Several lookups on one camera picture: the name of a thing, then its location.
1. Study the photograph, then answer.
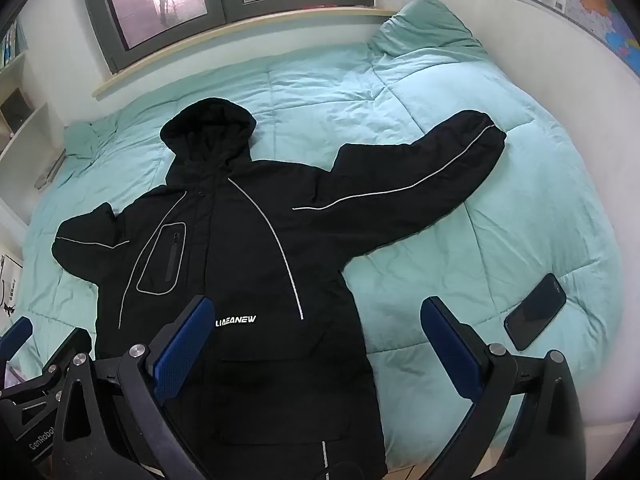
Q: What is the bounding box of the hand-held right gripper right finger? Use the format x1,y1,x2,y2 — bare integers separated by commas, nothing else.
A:
420,296,588,480

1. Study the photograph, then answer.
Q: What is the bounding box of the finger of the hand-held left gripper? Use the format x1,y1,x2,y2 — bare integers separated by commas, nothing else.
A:
30,327,94,391
0,316,34,362

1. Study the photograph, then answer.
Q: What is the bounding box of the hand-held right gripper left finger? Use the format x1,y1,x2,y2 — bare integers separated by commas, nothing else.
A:
50,294,217,480

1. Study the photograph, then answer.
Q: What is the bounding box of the black hooded jacket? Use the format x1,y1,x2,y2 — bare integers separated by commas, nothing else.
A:
51,98,507,480

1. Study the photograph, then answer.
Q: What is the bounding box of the white poster with black drawing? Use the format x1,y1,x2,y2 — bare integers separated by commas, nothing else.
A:
0,255,24,319

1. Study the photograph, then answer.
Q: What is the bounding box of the black smartphone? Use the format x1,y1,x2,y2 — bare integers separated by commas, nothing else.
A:
503,273,567,352

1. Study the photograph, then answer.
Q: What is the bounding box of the white bookshelf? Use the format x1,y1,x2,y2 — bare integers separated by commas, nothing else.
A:
0,20,66,233

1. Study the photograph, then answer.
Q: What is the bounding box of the teal quilted duvet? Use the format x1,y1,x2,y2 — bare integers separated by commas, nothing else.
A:
22,40,621,466

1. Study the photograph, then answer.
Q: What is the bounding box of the row of books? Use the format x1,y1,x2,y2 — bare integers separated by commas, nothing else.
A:
0,20,29,69

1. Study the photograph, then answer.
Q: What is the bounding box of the wooden windowsill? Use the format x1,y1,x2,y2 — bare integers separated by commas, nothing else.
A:
92,7,401,99

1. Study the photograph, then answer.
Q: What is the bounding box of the teal pillow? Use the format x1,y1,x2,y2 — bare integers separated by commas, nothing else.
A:
367,0,496,59

